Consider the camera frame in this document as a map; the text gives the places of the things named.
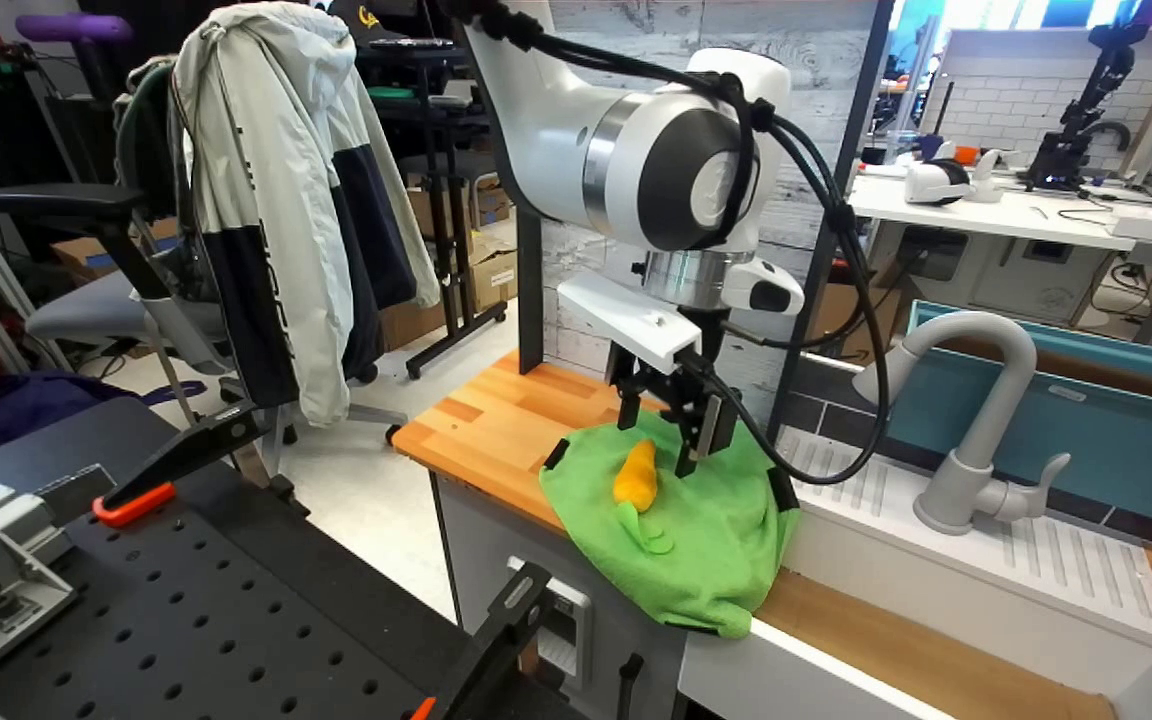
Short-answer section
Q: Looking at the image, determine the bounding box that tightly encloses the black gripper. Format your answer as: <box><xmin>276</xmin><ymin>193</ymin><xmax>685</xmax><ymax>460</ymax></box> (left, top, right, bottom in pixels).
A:
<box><xmin>605</xmin><ymin>309</ymin><xmax>745</xmax><ymax>481</ymax></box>

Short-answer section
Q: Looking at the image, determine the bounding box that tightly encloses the orange carrot plush toy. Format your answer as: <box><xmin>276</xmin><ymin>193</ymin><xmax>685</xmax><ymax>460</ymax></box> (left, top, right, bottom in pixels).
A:
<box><xmin>609</xmin><ymin>442</ymin><xmax>674</xmax><ymax>557</ymax></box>

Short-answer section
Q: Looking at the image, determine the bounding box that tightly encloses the green towel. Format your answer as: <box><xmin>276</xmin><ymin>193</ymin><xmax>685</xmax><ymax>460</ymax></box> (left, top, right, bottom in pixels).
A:
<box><xmin>541</xmin><ymin>408</ymin><xmax>805</xmax><ymax>641</ymax></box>

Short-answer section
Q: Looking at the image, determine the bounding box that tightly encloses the white counter cabinet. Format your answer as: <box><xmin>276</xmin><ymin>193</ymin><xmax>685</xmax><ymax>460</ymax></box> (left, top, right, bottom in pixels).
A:
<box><xmin>429</xmin><ymin>472</ymin><xmax>791</xmax><ymax>720</ymax></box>

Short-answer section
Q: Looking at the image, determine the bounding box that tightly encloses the brown cardboard box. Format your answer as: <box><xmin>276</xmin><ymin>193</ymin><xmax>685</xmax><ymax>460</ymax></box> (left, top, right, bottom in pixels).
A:
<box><xmin>808</xmin><ymin>272</ymin><xmax>906</xmax><ymax>367</ymax></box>

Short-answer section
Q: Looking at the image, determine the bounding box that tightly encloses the black bar clamp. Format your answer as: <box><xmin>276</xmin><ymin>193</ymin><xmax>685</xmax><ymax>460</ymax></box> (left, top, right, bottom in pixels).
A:
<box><xmin>429</xmin><ymin>557</ymin><xmax>592</xmax><ymax>720</ymax></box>

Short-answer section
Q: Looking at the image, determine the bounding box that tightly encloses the grey kitchen faucet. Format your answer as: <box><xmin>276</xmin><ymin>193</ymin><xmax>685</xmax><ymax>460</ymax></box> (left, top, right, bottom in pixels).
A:
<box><xmin>847</xmin><ymin>309</ymin><xmax>1074</xmax><ymax>539</ymax></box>

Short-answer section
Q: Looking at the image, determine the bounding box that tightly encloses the white device with orange part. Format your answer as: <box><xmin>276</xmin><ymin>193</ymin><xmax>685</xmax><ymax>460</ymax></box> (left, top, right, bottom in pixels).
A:
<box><xmin>898</xmin><ymin>143</ymin><xmax>1009</xmax><ymax>208</ymax></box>

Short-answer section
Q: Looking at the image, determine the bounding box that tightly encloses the white lab table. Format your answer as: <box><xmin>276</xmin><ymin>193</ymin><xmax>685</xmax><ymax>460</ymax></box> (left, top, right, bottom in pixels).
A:
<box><xmin>840</xmin><ymin>163</ymin><xmax>1152</xmax><ymax>264</ymax></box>

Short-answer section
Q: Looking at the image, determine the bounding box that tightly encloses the grey wood backsplash panel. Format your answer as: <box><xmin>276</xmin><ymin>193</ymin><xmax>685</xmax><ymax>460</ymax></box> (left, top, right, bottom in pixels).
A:
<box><xmin>532</xmin><ymin>0</ymin><xmax>878</xmax><ymax>423</ymax></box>

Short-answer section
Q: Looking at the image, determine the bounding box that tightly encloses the white sink drainboard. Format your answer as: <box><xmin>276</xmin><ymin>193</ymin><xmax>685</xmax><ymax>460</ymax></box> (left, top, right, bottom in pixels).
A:
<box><xmin>777</xmin><ymin>423</ymin><xmax>1152</xmax><ymax>657</ymax></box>

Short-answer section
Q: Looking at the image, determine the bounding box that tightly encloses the teal panel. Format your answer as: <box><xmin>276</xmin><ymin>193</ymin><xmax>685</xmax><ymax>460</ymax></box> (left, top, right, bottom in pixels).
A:
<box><xmin>883</xmin><ymin>299</ymin><xmax>1152</xmax><ymax>534</ymax></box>

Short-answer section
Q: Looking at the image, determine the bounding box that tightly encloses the white and navy jacket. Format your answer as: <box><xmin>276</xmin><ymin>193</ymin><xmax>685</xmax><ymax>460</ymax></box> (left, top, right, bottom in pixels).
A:
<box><xmin>167</xmin><ymin>0</ymin><xmax>445</xmax><ymax>431</ymax></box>

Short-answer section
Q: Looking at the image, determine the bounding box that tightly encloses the black perforated workbench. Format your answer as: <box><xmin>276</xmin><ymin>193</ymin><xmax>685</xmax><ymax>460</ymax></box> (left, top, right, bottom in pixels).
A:
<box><xmin>0</xmin><ymin>396</ymin><xmax>509</xmax><ymax>720</ymax></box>

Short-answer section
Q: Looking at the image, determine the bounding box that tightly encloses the grey office chair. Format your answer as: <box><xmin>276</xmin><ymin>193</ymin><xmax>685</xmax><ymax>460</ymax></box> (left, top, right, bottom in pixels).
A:
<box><xmin>0</xmin><ymin>52</ymin><xmax>247</xmax><ymax>406</ymax></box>

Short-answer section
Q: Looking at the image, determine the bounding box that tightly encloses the purple padded seat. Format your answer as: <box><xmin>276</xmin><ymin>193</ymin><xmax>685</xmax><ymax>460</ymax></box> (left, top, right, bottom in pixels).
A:
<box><xmin>11</xmin><ymin>14</ymin><xmax>137</xmax><ymax>49</ymax></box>

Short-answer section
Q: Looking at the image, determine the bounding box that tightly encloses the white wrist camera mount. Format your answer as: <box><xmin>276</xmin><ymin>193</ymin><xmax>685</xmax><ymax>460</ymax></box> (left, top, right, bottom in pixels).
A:
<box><xmin>552</xmin><ymin>272</ymin><xmax>708</xmax><ymax>382</ymax></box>

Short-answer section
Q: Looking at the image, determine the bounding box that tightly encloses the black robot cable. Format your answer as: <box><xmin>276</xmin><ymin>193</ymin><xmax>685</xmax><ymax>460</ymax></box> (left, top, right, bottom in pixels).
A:
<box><xmin>460</xmin><ymin>0</ymin><xmax>896</xmax><ymax>491</ymax></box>

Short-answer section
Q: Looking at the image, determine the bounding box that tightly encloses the black clamp with orange handle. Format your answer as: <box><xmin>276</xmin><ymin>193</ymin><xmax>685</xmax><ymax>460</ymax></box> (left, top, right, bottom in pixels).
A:
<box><xmin>89</xmin><ymin>406</ymin><xmax>276</xmax><ymax>534</ymax></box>

